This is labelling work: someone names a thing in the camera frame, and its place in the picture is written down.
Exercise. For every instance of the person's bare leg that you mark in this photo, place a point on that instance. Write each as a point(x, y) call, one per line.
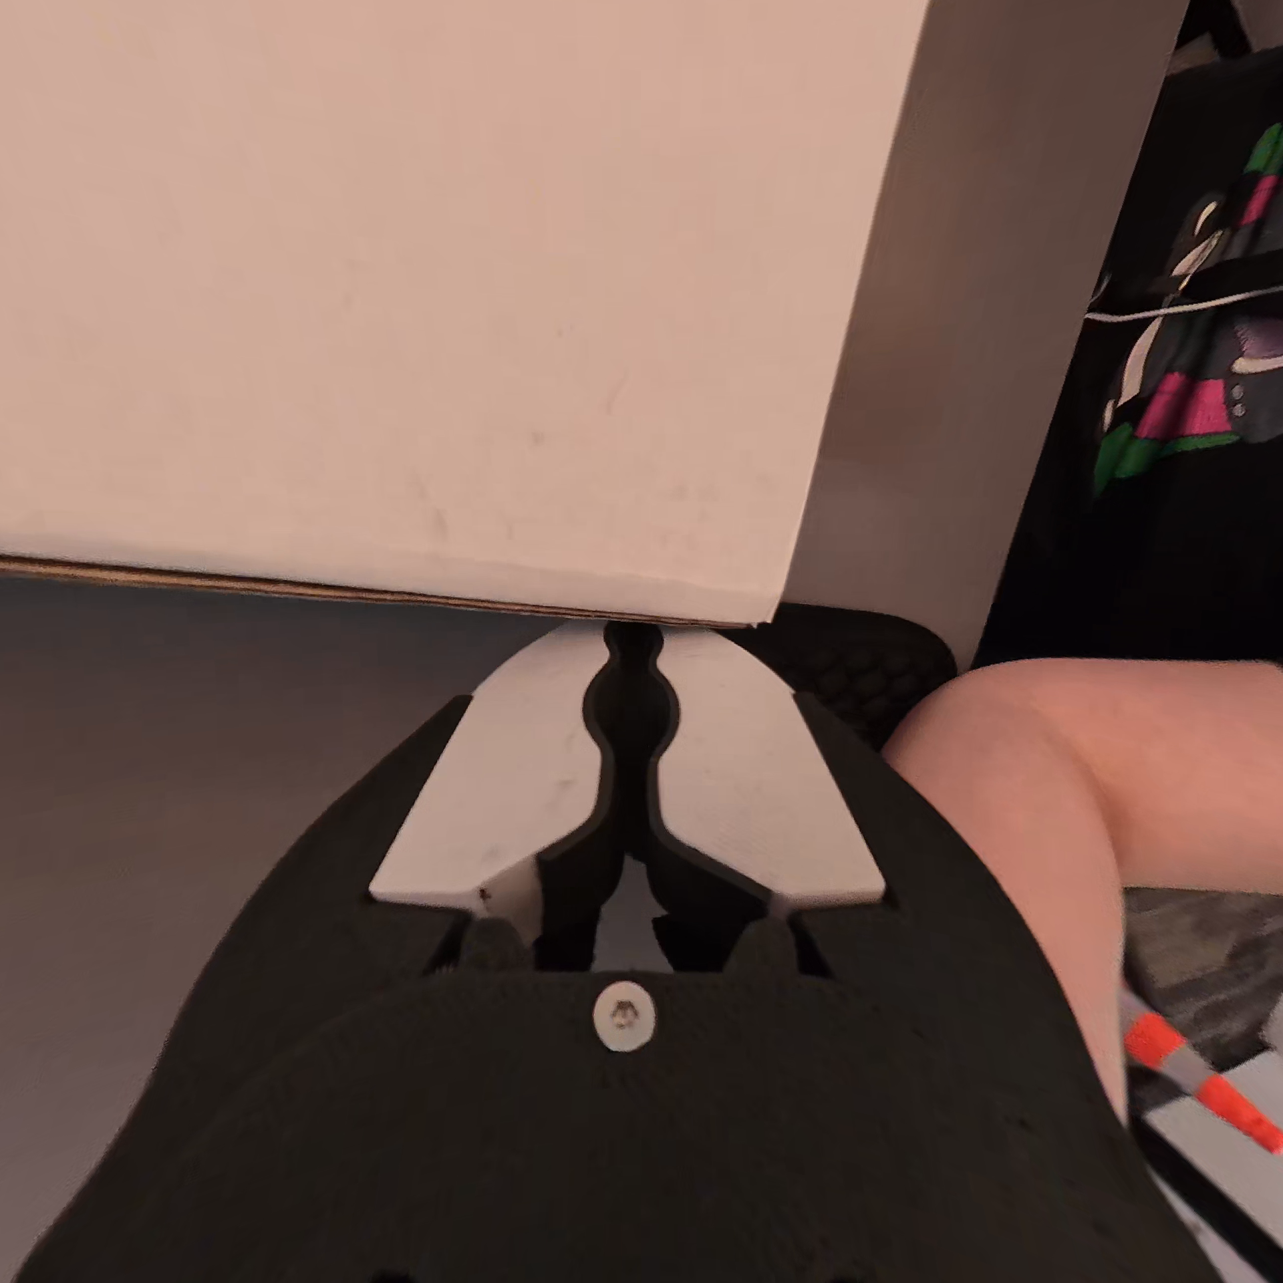
point(1053, 781)

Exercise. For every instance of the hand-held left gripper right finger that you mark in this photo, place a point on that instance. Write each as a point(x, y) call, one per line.
point(773, 791)

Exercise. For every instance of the person's black printed shirt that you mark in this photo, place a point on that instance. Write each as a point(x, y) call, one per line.
point(1103, 562)

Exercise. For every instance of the white cardboard mailer box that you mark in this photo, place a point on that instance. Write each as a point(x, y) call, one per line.
point(451, 302)

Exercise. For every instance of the orange grey striped rod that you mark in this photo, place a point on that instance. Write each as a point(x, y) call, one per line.
point(1204, 1087)

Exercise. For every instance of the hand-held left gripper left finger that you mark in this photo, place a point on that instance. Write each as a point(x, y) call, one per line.
point(490, 791)

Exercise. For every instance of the black mesh chair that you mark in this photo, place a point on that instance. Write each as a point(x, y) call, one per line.
point(862, 672)

